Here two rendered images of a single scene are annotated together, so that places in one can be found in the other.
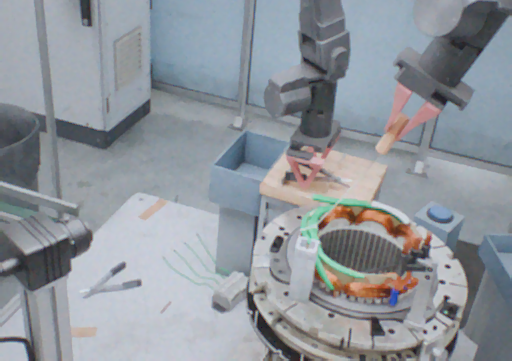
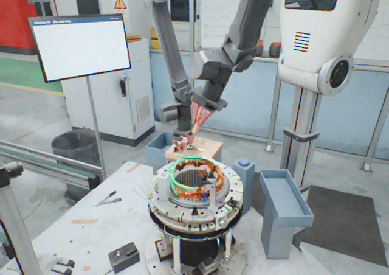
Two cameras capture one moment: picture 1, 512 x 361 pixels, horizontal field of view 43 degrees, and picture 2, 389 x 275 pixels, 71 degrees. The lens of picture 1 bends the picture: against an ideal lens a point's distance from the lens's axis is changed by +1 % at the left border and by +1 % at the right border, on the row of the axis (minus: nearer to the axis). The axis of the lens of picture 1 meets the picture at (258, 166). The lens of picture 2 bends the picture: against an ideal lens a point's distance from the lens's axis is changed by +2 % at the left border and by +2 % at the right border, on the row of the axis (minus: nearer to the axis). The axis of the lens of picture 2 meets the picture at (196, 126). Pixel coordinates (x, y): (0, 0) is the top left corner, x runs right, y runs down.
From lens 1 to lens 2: 0.25 m
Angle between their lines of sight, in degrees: 7
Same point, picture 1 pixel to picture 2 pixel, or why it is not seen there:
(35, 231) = not seen: outside the picture
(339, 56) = (186, 95)
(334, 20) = (182, 80)
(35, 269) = not seen: outside the picture
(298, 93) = (171, 112)
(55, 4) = (111, 89)
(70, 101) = (120, 128)
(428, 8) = (191, 67)
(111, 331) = (104, 221)
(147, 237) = (128, 180)
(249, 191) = (161, 156)
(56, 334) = (12, 213)
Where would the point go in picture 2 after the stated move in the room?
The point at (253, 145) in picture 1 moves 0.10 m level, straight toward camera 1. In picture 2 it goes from (168, 137) to (164, 147)
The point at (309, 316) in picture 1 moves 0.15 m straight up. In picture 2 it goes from (166, 207) to (163, 166)
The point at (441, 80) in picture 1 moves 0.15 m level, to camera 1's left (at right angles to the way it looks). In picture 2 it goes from (209, 98) to (155, 97)
